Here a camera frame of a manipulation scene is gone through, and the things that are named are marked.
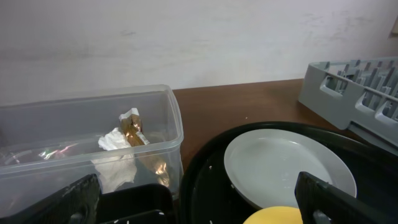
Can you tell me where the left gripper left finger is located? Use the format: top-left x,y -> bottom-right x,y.
1,174 -> 101,224

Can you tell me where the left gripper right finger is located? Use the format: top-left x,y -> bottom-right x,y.
295,172 -> 397,224

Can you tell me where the yellow bowl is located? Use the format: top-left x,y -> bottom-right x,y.
243,206 -> 303,224

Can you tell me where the white napkin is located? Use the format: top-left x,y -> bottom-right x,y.
91,127 -> 137,193

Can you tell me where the gold foil wrapper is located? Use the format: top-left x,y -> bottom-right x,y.
119,108 -> 170,187

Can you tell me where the grey dishwasher rack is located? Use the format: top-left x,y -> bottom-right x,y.
298,57 -> 397,154

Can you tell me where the black rectangular tray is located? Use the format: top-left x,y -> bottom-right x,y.
96,184 -> 177,224

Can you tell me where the grey round plate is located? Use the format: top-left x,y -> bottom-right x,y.
224,129 -> 357,209

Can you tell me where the clear plastic storage bin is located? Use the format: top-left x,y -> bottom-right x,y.
1,85 -> 183,217

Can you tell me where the round black serving tray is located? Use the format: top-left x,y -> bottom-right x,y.
180,121 -> 397,223

